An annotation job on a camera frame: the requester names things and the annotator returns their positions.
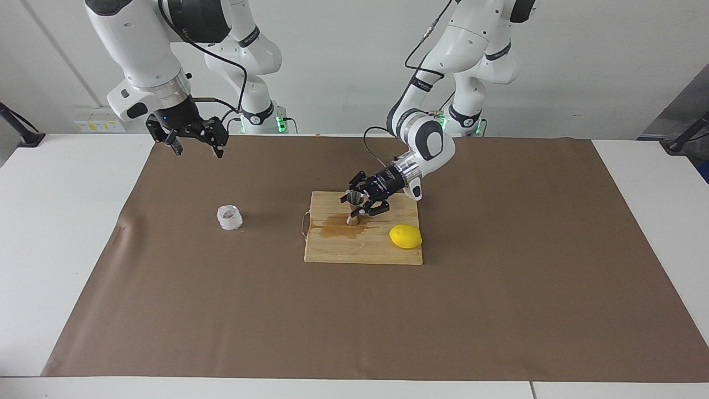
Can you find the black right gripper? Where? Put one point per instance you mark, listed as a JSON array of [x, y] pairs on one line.
[[180, 115]]

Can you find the brown paper mat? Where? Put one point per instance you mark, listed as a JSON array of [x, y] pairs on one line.
[[221, 310]]

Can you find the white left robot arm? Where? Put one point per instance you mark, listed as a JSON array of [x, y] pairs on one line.
[[471, 39]]

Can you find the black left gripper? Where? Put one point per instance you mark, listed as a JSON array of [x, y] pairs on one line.
[[389, 182]]

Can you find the yellow lemon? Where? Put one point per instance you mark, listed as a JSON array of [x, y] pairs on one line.
[[405, 236]]

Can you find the steel double jigger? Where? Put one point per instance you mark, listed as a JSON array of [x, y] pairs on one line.
[[352, 220]]

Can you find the white wall socket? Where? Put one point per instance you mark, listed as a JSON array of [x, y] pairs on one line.
[[91, 124]]

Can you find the wooden cutting board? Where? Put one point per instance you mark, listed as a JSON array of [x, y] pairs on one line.
[[343, 249]]

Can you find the clear textured glass cup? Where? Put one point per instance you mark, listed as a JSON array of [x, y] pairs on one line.
[[230, 219]]

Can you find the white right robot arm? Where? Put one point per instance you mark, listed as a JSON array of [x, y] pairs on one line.
[[133, 44]]

